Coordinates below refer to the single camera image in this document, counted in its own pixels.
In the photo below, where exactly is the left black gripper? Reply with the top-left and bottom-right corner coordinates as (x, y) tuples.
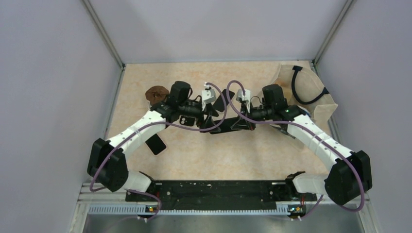
(179, 100), (221, 132)

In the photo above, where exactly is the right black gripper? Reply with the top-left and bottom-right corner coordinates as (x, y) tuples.
(231, 101), (274, 131)

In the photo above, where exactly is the black smartphone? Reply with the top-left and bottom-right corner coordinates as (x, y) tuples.
(209, 117), (245, 134)

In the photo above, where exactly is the black phone case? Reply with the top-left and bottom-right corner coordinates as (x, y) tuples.
(179, 116), (196, 127)

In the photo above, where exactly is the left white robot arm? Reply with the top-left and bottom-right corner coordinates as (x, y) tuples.
(87, 81), (222, 201)

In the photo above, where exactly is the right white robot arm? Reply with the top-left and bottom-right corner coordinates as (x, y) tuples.
(229, 84), (373, 212)

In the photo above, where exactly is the pink cased phone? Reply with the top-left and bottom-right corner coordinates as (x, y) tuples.
(213, 89), (235, 112)

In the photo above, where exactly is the white cased phone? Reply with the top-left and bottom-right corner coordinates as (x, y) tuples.
(145, 134), (167, 156)

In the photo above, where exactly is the white cup brown lid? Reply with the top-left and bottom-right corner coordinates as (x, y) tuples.
(145, 85), (170, 109)

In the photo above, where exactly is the printed paper packet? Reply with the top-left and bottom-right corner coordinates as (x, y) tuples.
(270, 124), (295, 139)

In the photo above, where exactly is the beige tote bag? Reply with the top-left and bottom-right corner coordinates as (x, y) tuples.
(269, 65), (338, 126)

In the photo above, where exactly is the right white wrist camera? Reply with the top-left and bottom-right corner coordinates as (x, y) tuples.
(236, 89), (251, 113)

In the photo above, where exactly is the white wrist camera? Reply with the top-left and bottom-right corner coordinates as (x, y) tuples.
(236, 89), (251, 113)
(201, 83), (217, 104)

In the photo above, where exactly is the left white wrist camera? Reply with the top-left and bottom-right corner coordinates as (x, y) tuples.
(201, 83), (217, 104)

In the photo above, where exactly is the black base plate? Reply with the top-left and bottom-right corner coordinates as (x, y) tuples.
(125, 179), (317, 211)

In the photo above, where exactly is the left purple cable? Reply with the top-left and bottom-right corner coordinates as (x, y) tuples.
(88, 83), (228, 193)

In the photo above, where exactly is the purple cable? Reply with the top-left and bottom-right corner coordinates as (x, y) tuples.
(88, 83), (228, 193)
(225, 80), (366, 213)

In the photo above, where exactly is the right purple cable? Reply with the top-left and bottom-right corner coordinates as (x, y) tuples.
(225, 80), (366, 213)

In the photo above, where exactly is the grey slotted cable duct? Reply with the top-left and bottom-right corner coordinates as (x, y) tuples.
(88, 204), (291, 216)

